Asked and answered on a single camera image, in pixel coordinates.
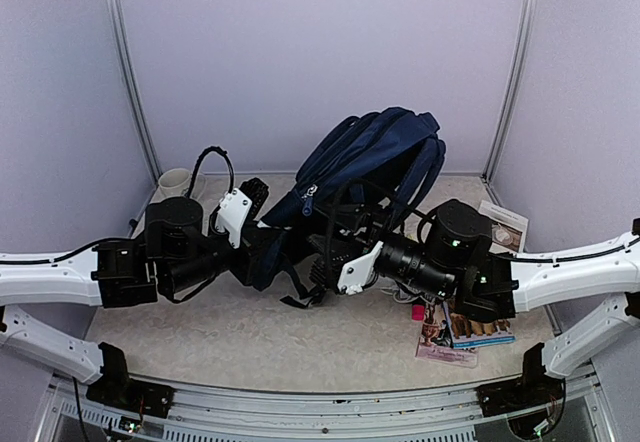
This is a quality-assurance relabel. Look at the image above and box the metal front rail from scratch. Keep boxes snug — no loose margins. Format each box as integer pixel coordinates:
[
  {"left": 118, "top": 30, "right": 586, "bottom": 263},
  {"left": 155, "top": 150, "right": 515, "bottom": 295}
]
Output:
[{"left": 34, "top": 363, "right": 622, "bottom": 441}]

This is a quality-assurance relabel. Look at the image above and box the navy blue backpack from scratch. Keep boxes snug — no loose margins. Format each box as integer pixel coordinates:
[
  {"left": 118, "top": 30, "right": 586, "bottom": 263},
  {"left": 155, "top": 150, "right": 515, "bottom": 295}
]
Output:
[{"left": 258, "top": 107, "right": 446, "bottom": 308}]

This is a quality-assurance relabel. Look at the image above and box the left aluminium corner post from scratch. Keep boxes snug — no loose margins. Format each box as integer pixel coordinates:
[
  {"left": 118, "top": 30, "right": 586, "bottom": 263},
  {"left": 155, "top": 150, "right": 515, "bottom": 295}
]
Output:
[{"left": 106, "top": 0, "right": 162, "bottom": 184}]

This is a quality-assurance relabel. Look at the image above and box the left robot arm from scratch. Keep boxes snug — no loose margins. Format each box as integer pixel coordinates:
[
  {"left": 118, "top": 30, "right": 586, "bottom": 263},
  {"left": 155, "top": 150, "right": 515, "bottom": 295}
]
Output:
[{"left": 1, "top": 189, "right": 267, "bottom": 418}]

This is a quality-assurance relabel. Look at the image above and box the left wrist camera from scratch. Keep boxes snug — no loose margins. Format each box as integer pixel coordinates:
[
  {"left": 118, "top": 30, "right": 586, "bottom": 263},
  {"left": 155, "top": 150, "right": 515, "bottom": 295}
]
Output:
[{"left": 210, "top": 177, "right": 269, "bottom": 249}]

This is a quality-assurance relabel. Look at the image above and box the white charger with cable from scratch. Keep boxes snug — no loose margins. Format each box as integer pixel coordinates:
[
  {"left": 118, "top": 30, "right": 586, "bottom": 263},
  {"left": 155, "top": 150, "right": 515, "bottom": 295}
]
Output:
[{"left": 381, "top": 286, "right": 426, "bottom": 306}]

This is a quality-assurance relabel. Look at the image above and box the pink small cap object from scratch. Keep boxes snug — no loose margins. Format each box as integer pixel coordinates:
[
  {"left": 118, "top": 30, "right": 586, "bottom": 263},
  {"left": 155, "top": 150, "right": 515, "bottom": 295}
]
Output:
[{"left": 411, "top": 304, "right": 425, "bottom": 322}]

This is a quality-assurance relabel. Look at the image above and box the aluminium corner post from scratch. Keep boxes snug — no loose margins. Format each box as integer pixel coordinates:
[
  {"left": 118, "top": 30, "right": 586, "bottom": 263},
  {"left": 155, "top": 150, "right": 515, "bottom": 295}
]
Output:
[
  {"left": 482, "top": 0, "right": 537, "bottom": 186},
  {"left": 106, "top": 0, "right": 162, "bottom": 184}
]

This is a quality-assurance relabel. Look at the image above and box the white ceramic mug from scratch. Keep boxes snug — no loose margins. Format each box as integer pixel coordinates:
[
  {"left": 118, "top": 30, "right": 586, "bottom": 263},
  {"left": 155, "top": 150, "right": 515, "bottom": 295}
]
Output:
[{"left": 158, "top": 168, "right": 206, "bottom": 200}]

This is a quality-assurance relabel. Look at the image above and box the right aluminium corner post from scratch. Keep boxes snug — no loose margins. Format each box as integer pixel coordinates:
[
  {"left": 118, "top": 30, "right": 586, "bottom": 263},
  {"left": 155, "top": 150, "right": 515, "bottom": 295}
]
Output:
[{"left": 482, "top": 0, "right": 537, "bottom": 186}]

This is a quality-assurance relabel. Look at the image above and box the pink cover book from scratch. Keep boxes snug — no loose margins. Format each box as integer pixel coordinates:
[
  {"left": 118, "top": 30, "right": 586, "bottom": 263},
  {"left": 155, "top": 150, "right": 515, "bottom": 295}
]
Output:
[{"left": 415, "top": 304, "right": 478, "bottom": 368}]

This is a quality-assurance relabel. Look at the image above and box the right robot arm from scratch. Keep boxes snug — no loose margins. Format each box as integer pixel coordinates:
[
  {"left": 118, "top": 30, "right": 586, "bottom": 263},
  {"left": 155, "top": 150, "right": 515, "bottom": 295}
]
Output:
[{"left": 308, "top": 199, "right": 639, "bottom": 417}]

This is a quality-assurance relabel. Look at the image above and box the white grey book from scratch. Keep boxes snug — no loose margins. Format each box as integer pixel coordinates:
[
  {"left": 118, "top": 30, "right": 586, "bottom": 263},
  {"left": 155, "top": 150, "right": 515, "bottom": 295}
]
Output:
[{"left": 478, "top": 200, "right": 529, "bottom": 254}]

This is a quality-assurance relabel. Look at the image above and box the dog cover book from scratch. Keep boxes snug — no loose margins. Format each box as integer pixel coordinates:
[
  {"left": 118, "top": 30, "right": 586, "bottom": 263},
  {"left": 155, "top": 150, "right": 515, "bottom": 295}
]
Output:
[{"left": 443, "top": 303, "right": 516, "bottom": 349}]

